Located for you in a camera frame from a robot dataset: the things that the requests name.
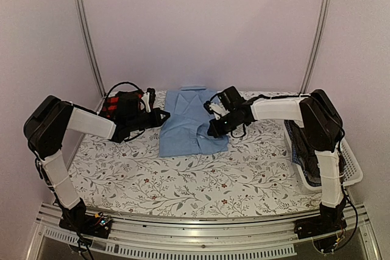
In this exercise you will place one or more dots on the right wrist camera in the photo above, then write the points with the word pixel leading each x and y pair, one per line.
pixel 217 110

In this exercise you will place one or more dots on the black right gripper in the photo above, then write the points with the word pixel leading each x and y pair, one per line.
pixel 218 131

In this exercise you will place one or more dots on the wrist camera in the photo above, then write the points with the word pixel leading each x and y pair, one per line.
pixel 217 110
pixel 149 99

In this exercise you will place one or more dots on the aluminium frame post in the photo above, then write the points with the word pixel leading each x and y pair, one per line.
pixel 318 33
pixel 87 39

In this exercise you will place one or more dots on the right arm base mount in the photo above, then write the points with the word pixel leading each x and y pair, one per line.
pixel 319 225

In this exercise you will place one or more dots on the black striped shirt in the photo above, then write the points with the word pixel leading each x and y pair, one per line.
pixel 305 153

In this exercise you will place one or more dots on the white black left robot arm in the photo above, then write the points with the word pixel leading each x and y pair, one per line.
pixel 45 130

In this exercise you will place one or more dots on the light blue long sleeve shirt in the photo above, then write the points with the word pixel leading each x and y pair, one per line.
pixel 185 132

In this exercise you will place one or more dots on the floral patterned table cloth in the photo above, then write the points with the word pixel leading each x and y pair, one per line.
pixel 253 178

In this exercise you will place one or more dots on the red black plaid shirt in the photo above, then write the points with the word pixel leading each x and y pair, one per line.
pixel 122 105

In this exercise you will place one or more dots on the left aluminium frame post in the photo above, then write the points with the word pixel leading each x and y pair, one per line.
pixel 87 39

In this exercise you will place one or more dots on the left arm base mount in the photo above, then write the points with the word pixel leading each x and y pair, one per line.
pixel 97 225

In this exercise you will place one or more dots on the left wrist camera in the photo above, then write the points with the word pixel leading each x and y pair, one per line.
pixel 149 99

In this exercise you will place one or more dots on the right aluminium frame post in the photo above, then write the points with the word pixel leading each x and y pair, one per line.
pixel 318 33

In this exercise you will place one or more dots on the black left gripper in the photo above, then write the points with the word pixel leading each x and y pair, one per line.
pixel 156 120

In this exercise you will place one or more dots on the blue checked shirt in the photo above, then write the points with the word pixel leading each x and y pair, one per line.
pixel 295 158

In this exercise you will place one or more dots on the aluminium front rail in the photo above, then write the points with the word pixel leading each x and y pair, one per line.
pixel 135 236

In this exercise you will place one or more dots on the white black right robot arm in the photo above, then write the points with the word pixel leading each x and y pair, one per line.
pixel 322 128

